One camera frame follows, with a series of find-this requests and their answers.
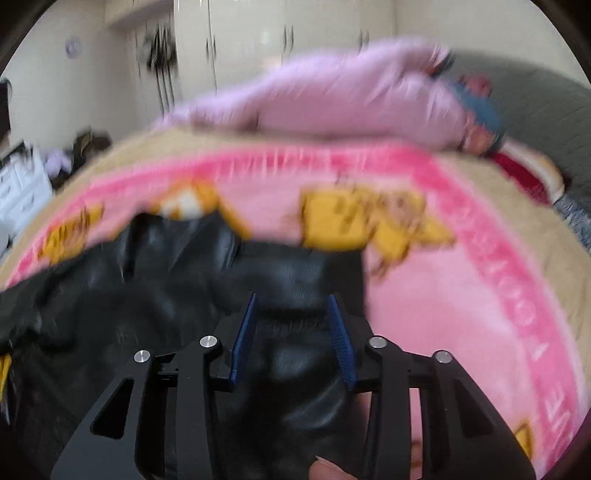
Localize pink duvet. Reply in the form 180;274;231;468
152;39;476;151

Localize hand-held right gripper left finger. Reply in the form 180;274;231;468
51;293;259;480

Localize red and cream pillow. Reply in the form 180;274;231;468
489;138;566;206

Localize pink printed blanket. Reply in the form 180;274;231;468
0;138;587;476

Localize blue white patterned cloth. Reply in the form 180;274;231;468
551;194;591;250

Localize person's right hand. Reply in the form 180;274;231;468
308;456;356;480

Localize hanging dark bags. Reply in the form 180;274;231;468
141;25;178;114

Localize grey quilted headboard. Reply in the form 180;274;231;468
443;53;591;204

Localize purple cloth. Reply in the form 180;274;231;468
46;150;75;174

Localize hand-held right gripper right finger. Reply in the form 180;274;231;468
327;294;536;480

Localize black leather garment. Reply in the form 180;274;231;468
0;215;370;480

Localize beige bed sheet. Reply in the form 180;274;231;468
0;124;591;324

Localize white wardrobe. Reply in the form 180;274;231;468
173;0;398;93

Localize blue floral pillow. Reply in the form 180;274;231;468
443;78;506;155

